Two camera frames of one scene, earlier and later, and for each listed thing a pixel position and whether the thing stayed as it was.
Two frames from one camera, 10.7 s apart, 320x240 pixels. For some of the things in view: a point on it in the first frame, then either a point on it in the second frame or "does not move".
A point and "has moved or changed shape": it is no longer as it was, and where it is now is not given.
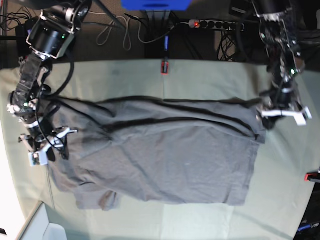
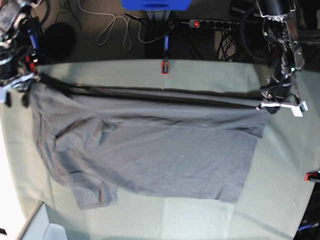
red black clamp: x=164 y=67 does not move
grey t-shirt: x=111 y=151 has moved or changed shape
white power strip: x=212 y=24 does not move
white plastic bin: x=38 y=227 does not move
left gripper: x=55 y=139 -> x=19 y=85
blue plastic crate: x=156 y=5 does not move
